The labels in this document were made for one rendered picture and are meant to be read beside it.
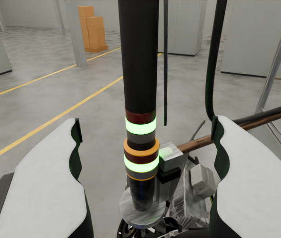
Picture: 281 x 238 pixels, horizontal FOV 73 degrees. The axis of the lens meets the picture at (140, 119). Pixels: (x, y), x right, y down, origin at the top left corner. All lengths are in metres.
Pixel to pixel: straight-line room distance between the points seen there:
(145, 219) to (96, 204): 1.85
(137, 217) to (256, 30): 5.43
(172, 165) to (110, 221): 1.77
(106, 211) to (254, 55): 4.89
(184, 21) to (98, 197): 6.32
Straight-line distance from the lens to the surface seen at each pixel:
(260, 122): 0.38
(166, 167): 0.26
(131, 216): 0.30
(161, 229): 0.56
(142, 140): 0.21
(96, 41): 8.28
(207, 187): 0.78
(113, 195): 2.17
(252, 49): 5.65
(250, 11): 5.55
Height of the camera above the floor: 1.72
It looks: 32 degrees down
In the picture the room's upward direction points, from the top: 1 degrees counter-clockwise
